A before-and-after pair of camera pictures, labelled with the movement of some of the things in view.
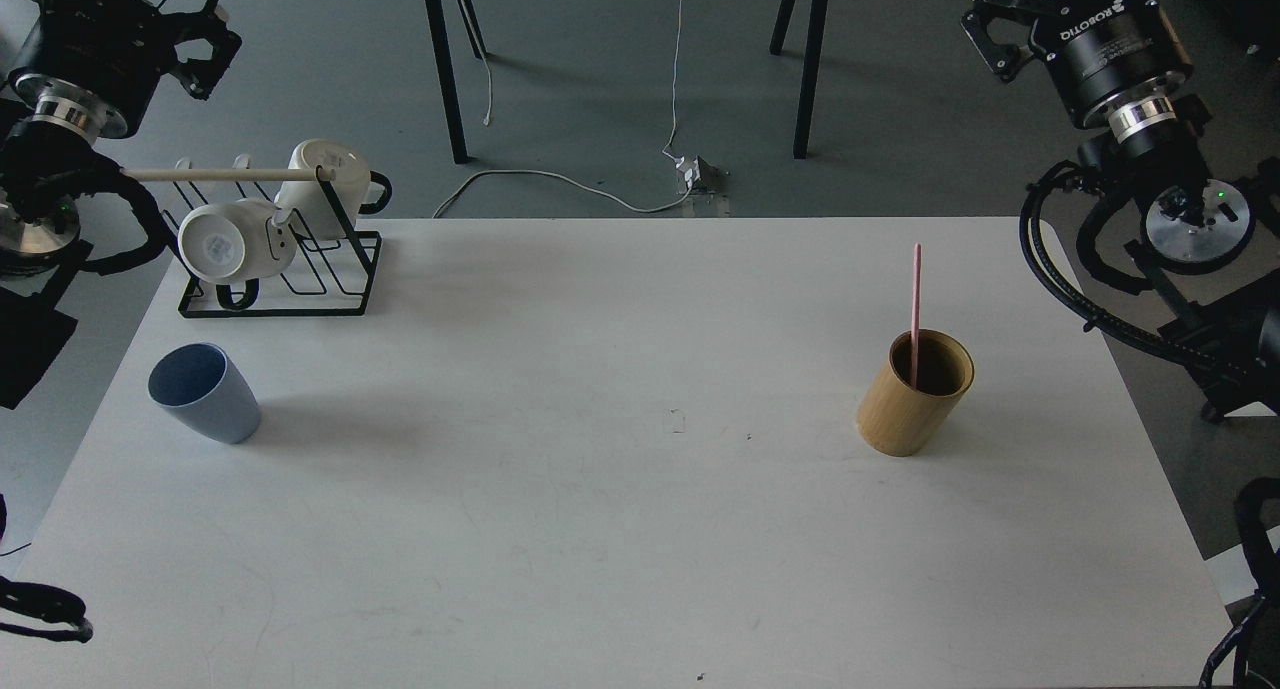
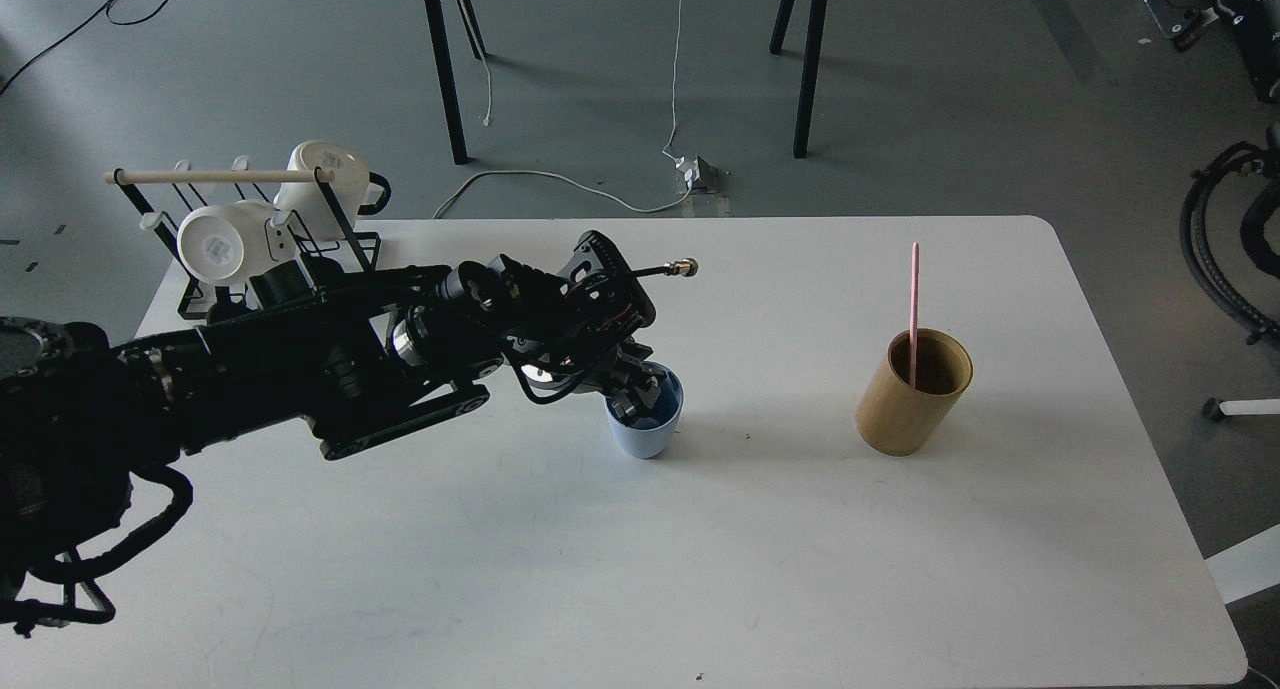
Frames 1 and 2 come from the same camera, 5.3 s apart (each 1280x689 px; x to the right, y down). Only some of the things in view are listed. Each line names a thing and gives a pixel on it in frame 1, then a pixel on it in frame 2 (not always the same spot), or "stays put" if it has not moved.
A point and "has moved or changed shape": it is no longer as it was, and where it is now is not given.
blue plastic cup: x=199 y=383 has moved or changed shape
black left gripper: x=93 y=59 -> x=565 y=331
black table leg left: x=442 y=47 stays put
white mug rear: x=308 y=204 stays put
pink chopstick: x=916 y=315 stays put
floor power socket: x=701 y=176 stays put
